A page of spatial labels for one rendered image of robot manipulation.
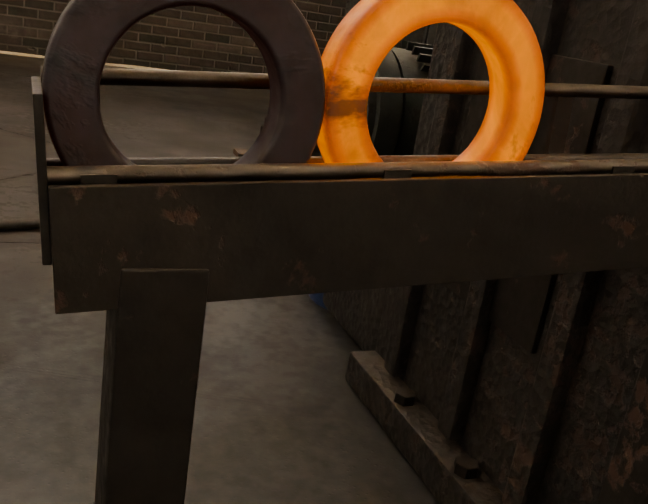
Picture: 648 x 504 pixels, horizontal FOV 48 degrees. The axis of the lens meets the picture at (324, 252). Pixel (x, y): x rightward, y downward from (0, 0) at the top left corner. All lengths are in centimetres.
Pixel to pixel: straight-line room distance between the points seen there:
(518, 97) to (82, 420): 101
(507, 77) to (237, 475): 86
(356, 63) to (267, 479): 87
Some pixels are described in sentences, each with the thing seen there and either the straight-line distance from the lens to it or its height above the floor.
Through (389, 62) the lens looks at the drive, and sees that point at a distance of 189.
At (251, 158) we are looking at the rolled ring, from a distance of 53.
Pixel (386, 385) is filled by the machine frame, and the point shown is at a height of 7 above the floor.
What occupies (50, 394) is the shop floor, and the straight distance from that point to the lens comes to 147.
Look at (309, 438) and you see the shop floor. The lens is 139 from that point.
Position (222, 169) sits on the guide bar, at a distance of 49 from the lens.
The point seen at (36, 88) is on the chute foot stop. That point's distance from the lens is 49.
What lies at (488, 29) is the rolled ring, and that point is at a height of 75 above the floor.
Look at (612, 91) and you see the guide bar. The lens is 75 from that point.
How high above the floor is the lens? 75
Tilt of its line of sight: 18 degrees down
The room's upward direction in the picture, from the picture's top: 9 degrees clockwise
